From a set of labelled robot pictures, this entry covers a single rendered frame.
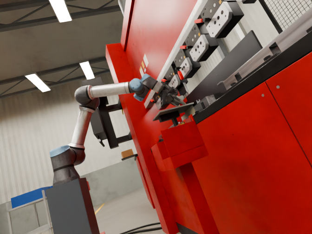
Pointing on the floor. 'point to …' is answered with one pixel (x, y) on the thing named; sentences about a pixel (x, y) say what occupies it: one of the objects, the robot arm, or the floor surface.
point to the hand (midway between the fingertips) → (182, 106)
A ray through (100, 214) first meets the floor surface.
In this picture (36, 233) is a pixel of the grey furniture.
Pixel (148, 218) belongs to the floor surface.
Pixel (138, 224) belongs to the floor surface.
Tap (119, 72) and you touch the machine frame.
